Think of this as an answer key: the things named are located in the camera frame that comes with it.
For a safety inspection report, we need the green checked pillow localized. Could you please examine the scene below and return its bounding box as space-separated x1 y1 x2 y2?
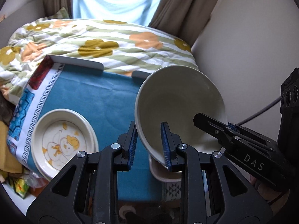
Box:
48 7 70 19

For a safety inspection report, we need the floral striped duvet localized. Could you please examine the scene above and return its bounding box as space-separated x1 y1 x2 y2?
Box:
1 19 197 104

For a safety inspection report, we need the blue patterned table cloth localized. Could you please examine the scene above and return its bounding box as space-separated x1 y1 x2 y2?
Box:
6 55 208 202

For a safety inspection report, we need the pink square plastic bowl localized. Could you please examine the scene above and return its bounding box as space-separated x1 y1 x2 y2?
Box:
149 155 181 183

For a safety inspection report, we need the yellow bedside cabinet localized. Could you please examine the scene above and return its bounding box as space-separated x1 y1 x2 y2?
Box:
0 121 23 174

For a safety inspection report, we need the grey bed headboard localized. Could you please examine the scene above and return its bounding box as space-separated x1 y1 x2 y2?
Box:
0 0 45 48

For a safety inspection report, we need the light blue hanging cloth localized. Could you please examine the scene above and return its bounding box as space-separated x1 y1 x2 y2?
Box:
72 0 160 26

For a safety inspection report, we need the right brown curtain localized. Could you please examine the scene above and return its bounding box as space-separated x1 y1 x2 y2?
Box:
149 0 218 46

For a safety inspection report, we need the cream round bowl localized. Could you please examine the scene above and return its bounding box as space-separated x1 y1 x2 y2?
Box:
134 66 228 165

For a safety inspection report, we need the white chick cartoon plate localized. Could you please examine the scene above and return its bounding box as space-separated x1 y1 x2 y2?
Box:
31 109 99 181

